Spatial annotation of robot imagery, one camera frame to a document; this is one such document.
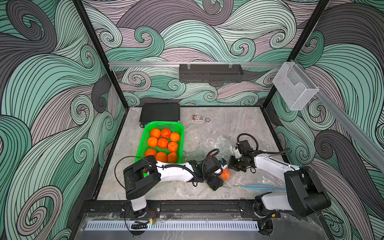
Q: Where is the eleventh orange fruit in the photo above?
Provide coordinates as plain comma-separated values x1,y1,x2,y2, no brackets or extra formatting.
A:
220,169,231,181

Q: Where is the blue-zip bag of oranges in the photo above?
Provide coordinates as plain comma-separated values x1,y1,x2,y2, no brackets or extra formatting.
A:
228,175,286,192

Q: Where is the orange fruit taken out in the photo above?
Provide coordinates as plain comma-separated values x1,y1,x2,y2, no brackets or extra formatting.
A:
150,128,162,139

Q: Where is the green-zip bag of oranges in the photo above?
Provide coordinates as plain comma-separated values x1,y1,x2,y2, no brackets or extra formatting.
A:
183,132,235,163

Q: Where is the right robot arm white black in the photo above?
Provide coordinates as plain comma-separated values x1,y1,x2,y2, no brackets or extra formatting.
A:
229,133,332,217

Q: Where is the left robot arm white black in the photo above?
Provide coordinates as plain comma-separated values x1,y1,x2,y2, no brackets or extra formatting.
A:
119,149,228,214

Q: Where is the small card box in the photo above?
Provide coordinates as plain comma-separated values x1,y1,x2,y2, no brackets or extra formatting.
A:
192,114,204,122

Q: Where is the green plastic basket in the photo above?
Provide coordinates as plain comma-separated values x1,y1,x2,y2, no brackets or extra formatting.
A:
135,121,185,164

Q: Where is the black hard case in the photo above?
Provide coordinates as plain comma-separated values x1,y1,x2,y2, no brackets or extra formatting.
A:
139,103,181,128

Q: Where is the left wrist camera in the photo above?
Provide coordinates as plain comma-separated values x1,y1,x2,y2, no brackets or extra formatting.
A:
216,158,228,174

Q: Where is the clear acrylic wall holder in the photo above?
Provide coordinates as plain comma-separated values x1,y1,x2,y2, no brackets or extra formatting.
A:
273,62,319,111

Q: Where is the black wall tray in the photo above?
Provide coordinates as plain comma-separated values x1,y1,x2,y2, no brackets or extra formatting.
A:
179,65,244,87

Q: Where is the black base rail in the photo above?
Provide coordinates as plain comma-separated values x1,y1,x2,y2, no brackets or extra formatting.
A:
78,199,319,219

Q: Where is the white slotted cable duct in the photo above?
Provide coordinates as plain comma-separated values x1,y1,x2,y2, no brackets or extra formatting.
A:
85,220,259,232

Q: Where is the aluminium wall rail right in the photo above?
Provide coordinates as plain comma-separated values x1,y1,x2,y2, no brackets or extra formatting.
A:
289,60,384,172

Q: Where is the aluminium wall rail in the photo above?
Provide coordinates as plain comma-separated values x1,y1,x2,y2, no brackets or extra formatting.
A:
108,61,283,68
289,60,384,172

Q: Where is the aluminium wall rail back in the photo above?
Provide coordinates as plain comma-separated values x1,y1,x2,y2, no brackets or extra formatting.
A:
108,61,283,68

